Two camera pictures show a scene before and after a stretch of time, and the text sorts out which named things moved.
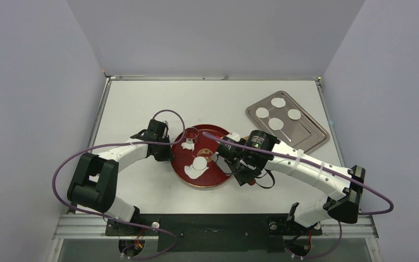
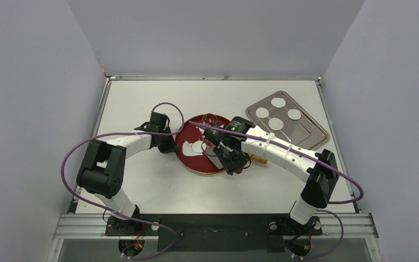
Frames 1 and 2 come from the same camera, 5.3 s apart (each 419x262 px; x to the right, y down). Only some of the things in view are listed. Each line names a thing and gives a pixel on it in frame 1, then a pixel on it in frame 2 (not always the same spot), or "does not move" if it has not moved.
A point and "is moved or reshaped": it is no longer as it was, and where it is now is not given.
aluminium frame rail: [84, 227] does not move
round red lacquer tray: [191, 159] is moved or reshaped
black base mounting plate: [214, 232] does not move
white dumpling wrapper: [275, 124] does not move
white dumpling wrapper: [294, 114] does not move
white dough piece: [193, 173] to [196, 148]
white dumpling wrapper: [278, 102] does not move
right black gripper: [229, 153] to [229, 159]
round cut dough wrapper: [199, 163] to [197, 148]
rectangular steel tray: [281, 115] does not move
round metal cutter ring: [191, 127] to [203, 120]
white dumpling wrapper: [262, 113] does not move
